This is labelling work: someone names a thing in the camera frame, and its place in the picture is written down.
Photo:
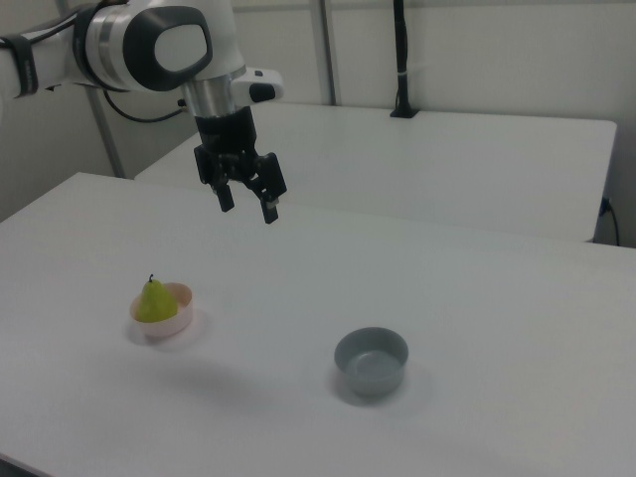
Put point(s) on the black clamped pole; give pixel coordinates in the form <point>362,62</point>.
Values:
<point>401,49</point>

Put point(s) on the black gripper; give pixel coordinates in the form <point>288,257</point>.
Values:
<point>226,134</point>

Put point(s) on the grey bowl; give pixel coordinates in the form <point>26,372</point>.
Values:
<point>370,367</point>

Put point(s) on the pink bowl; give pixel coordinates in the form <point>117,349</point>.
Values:
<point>171,325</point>

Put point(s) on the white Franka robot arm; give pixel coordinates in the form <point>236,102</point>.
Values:
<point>114,45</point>

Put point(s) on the green pear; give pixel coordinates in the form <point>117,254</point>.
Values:
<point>156,303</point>

